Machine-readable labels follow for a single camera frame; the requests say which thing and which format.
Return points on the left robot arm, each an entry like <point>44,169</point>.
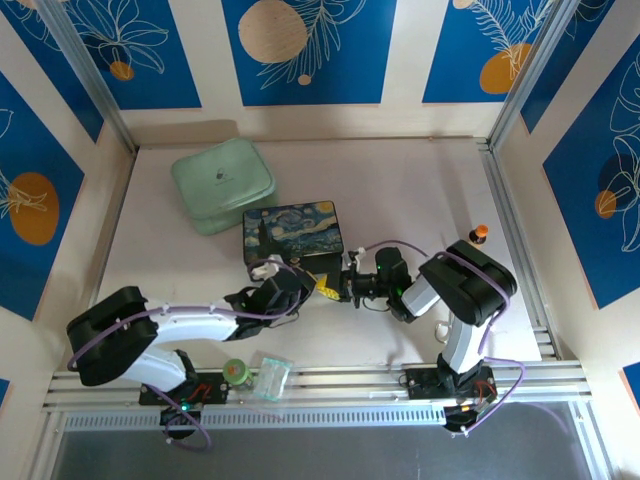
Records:
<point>150,335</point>

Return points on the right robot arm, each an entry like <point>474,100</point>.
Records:
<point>465,305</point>

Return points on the starry night print box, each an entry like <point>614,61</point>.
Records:
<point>292,232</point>

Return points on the small green-capped bottle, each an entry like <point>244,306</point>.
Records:
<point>236,372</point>

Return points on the orange capped dark bottle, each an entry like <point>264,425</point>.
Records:
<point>478,236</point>

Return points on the mint green medicine bag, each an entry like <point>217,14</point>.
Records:
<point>225,185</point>

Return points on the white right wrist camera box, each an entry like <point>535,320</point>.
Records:
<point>356,257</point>

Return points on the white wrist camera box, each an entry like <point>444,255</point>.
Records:
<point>356,257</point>
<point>267,267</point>

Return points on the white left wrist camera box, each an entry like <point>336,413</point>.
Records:
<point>267,267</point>

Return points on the aluminium front rail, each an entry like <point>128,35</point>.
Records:
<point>310,387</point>

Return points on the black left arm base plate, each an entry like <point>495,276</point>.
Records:
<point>195,392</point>

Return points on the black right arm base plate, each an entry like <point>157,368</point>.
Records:
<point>450,382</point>

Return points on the aluminium frame post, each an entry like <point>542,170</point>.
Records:
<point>87,75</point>
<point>535,70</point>

